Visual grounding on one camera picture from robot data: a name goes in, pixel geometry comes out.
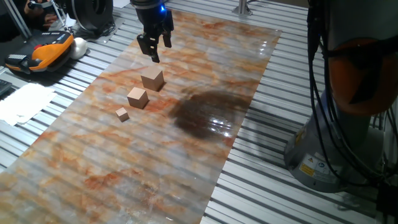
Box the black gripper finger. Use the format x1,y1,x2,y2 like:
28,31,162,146
136,32,161,63
161,30,174,49

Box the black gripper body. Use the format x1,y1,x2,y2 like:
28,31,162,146
129,0,175,40

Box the bare person hand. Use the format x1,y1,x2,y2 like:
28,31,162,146
24,1,44,17
42,13,58,30

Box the medium wooden cube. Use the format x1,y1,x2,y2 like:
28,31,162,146
126,86,150,110

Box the black spool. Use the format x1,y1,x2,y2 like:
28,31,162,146
63,0,114,32

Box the white computer mouse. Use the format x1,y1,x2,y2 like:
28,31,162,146
68,37,89,60

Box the small wooden cube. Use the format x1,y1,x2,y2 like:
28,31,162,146
115,107,130,123

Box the orange marble pattern mat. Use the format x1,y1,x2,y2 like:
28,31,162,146
0,9,282,224

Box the orange and black teach pendant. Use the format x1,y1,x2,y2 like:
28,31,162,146
4,30,75,75

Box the white paper towel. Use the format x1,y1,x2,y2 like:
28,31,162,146
0,83,58,127

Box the aluminium post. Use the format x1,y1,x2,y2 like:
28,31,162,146
231,0,254,17

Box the slotted upright frame bar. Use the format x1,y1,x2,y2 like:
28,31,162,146
2,0,32,39

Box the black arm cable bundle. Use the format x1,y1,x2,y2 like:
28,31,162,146
306,0,398,187

